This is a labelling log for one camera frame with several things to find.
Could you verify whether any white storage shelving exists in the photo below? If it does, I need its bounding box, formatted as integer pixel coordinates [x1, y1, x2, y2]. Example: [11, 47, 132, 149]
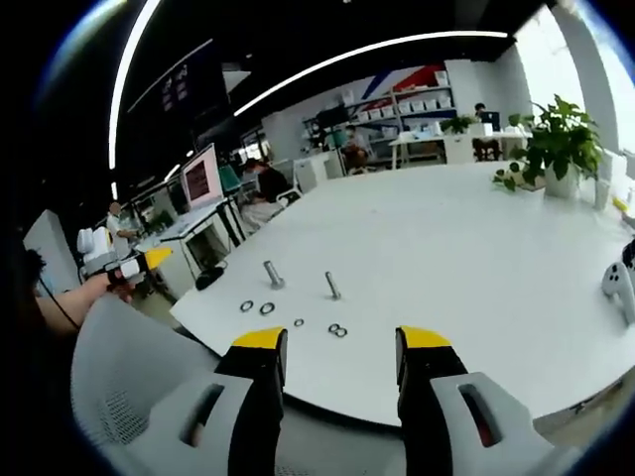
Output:
[346, 67, 455, 153]

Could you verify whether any white workbench with monitor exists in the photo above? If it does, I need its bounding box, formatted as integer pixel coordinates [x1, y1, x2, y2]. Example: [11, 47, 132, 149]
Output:
[134, 196, 248, 298]

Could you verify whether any black computer mouse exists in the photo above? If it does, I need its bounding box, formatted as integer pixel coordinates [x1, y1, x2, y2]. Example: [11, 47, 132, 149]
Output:
[193, 269, 225, 292]

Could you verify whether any thick threaded metal stud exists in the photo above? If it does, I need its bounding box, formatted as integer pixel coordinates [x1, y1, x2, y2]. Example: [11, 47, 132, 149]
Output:
[262, 259, 287, 290]

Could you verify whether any grey mesh office chair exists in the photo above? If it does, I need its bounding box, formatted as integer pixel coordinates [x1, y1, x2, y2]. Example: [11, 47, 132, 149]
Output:
[70, 296, 403, 476]

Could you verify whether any person's left hand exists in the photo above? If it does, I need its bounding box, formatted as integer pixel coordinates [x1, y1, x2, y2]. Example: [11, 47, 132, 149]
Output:
[101, 270, 136, 304]

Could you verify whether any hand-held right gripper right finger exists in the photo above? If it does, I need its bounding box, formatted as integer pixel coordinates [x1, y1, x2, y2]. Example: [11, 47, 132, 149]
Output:
[394, 325, 558, 476]

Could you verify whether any long ceiling light strip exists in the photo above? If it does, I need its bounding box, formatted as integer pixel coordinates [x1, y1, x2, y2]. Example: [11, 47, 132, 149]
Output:
[107, 0, 165, 202]
[232, 30, 511, 118]

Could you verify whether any small white table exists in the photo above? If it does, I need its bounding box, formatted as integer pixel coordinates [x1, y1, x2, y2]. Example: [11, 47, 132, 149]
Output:
[388, 129, 532, 171]

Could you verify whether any computer monitor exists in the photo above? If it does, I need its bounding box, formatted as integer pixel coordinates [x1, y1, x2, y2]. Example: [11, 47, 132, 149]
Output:
[180, 143, 223, 210]

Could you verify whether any small green potted plant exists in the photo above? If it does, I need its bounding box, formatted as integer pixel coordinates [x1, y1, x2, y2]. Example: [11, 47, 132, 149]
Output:
[440, 113, 480, 136]

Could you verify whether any thin black cable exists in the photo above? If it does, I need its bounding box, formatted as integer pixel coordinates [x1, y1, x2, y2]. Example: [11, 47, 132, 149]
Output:
[34, 270, 81, 332]

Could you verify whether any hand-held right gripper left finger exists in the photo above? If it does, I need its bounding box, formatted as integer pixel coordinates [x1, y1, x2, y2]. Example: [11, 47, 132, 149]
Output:
[132, 326, 290, 476]

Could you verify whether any white game controller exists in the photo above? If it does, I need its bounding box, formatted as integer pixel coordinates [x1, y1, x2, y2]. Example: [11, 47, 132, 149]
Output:
[601, 256, 635, 327]

